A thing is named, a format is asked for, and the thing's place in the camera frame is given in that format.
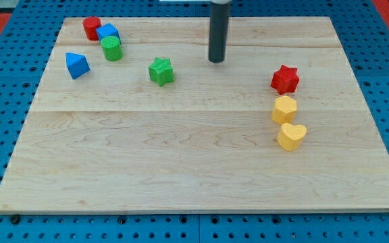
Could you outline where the blue triangular prism block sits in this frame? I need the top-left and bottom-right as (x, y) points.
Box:
(66, 53), (90, 80)

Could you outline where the green cylinder block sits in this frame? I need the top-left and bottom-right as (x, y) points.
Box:
(101, 35), (123, 61)

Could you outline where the yellow hexagon block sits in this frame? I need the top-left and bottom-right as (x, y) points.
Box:
(271, 95), (297, 124)

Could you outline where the red star block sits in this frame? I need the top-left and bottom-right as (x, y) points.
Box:
(270, 65), (299, 95)

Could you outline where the blue cube block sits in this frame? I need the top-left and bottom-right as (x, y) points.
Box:
(96, 23), (121, 42)

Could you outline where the yellow heart block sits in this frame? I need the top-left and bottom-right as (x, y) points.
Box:
(277, 123), (307, 152)

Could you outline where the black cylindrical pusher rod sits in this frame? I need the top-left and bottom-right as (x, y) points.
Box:
(208, 3), (230, 63)

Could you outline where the red cylinder block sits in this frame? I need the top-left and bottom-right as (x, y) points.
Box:
(82, 16), (101, 41)

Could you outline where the light wooden board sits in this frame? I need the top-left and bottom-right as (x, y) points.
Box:
(0, 17), (389, 215)

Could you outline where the green star block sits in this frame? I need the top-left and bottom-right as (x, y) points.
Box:
(149, 57), (174, 87)

